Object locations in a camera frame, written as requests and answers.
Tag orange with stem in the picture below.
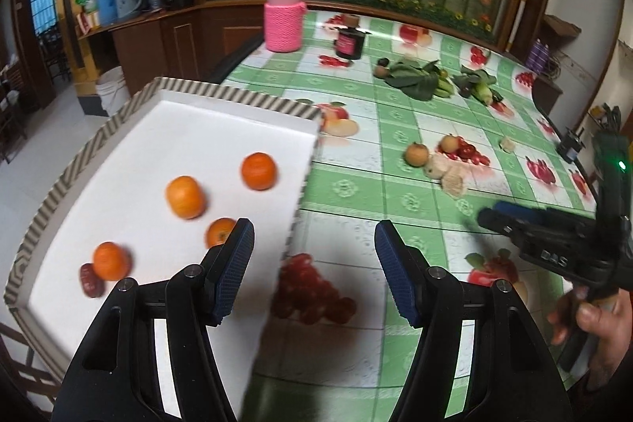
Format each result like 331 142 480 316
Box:
205 218 236 248

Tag dark orange tangerine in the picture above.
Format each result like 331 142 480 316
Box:
92 242 132 282

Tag brown longan fruit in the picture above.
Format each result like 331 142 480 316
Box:
439 134 460 154

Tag red date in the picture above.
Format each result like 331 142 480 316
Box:
80 263 105 298

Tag right hand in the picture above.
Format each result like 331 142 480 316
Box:
547 285 632 390

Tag beige ginger piece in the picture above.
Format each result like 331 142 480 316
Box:
424 154 467 198

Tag large light orange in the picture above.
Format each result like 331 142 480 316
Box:
165 176 207 220

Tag white striped-rim tray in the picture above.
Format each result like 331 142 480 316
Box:
4 77 321 411

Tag brown round longan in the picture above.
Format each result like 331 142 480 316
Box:
404 142 429 168

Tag green fruit-print tablecloth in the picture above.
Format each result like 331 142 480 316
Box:
226 12 594 421

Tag small far tangerine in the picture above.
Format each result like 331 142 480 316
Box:
240 152 278 191

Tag green leafy vegetable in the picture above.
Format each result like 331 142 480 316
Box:
385 60 455 102

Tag wooden chair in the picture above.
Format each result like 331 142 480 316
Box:
1 324 61 421

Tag white plastic bucket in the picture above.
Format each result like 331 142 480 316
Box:
95 66 130 117

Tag dark red jar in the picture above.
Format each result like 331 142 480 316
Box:
335 27 367 61

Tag wooden cabinet counter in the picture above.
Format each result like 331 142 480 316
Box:
80 0 264 94

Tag pink knit-sleeve bottle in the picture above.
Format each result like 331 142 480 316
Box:
264 0 307 53

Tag blue thermos jug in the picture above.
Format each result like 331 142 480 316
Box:
98 0 118 27

